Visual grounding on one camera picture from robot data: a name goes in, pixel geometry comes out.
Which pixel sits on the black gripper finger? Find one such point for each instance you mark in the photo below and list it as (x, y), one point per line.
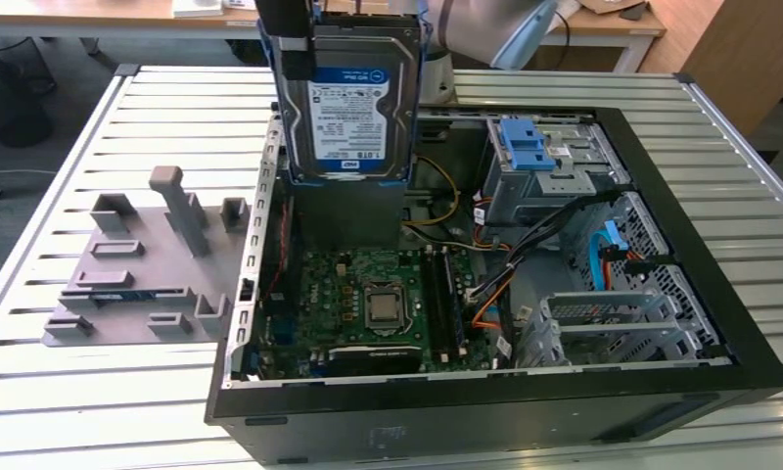
(298, 63)

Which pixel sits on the hard disk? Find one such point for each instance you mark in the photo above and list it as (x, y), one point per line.
(352, 127)

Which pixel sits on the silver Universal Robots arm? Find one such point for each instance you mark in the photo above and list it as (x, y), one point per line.
(471, 29)

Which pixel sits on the metal disk bay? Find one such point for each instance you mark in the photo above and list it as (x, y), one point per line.
(620, 327)

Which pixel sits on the small white box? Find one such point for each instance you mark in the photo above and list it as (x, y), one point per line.
(242, 4)

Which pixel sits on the large white box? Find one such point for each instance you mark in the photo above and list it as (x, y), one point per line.
(199, 7)

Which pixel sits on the grey power supply unit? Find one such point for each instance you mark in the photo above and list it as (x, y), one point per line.
(346, 220)

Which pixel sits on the blue plastic drive latch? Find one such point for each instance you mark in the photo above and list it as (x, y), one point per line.
(523, 142)

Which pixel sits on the metal optical drive cage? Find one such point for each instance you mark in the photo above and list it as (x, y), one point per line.
(516, 196)

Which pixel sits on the green motherboard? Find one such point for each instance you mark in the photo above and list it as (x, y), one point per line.
(327, 294)

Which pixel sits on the brown cardboard piece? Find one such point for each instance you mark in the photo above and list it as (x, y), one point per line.
(604, 6)

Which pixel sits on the grey plastic parts rack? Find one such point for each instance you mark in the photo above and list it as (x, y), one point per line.
(144, 274)

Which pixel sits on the silver CPU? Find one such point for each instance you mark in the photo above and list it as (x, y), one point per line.
(386, 309)

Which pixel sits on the black RAM slot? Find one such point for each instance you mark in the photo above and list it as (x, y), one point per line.
(439, 303)

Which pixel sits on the RAM stick with blue label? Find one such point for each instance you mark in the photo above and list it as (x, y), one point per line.
(124, 296)

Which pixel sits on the black graphics card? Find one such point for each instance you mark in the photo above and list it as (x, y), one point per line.
(375, 360)

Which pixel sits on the wooden cabinet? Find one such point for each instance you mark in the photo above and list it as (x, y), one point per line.
(744, 59)

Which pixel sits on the black open PC case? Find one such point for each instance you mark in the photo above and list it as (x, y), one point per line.
(431, 431)

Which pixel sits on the wooden desk white frame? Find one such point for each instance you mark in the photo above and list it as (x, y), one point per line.
(138, 14)

